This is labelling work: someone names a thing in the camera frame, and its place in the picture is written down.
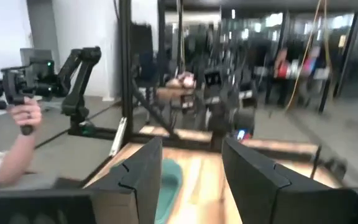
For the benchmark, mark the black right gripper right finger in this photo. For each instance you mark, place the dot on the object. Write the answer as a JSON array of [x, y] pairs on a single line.
[[259, 186]]

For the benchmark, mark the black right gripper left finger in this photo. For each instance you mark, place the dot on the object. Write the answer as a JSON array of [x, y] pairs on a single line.
[[141, 174]]

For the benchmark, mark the teal rubber slide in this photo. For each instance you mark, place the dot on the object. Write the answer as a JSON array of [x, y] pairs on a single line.
[[169, 183]]

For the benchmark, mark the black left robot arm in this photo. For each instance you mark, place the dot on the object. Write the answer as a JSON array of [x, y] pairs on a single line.
[[216, 109]]

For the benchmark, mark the white flat strip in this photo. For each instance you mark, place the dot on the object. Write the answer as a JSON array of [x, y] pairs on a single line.
[[118, 137]]

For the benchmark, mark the small red object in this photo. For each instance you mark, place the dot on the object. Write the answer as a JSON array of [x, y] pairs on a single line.
[[243, 134]]

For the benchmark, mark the black box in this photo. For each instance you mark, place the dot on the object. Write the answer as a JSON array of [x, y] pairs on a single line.
[[244, 119]]

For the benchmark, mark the wooden desk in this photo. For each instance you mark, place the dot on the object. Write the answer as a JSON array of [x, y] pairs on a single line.
[[169, 93]]

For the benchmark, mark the pink object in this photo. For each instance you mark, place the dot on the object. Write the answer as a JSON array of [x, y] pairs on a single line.
[[186, 79]]

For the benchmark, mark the black desk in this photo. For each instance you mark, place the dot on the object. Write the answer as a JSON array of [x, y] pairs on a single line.
[[324, 93]]

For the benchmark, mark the red container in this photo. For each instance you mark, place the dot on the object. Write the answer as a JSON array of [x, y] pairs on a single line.
[[282, 70]]

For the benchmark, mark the white container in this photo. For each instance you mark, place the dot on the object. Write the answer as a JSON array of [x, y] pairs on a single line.
[[294, 68]]

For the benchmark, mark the person's hand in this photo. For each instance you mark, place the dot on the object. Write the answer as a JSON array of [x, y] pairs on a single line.
[[30, 113]]

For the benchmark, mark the pink blue package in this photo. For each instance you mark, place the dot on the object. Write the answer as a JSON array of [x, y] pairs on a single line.
[[309, 65]]

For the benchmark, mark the person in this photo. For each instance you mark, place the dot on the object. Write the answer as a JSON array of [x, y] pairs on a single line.
[[280, 56]]

